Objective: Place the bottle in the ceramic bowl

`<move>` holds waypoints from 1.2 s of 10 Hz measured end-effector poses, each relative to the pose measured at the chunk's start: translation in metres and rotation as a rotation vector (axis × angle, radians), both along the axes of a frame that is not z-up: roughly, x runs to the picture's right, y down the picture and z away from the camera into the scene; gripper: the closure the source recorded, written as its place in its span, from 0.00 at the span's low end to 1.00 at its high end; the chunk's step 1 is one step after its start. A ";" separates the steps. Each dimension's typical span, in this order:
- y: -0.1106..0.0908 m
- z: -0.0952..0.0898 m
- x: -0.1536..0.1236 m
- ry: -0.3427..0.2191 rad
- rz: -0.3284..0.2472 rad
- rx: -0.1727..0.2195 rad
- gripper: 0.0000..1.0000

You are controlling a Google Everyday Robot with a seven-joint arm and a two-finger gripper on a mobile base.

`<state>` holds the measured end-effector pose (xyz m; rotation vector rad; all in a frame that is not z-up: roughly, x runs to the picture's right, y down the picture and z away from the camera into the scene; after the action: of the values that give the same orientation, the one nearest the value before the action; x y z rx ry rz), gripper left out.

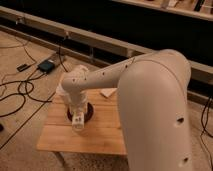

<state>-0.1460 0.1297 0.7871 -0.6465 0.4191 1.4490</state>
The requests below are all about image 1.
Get dark power adapter box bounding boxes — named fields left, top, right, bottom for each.
left=38, top=60, right=55, bottom=73

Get long wooden shelf rail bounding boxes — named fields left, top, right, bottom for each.
left=0, top=0, right=213, bottom=85

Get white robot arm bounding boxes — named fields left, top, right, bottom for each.
left=59, top=49, right=193, bottom=171

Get black floor cable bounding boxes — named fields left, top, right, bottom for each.
left=0, top=68, right=54, bottom=118

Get black cable at right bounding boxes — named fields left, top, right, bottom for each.
left=199, top=93, right=213, bottom=168

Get small black device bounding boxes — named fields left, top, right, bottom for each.
left=17, top=64, right=30, bottom=72

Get wooden table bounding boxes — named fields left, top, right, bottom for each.
left=37, top=89, right=126, bottom=155

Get light wooden block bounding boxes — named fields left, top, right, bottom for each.
left=100, top=88, right=116, bottom=98

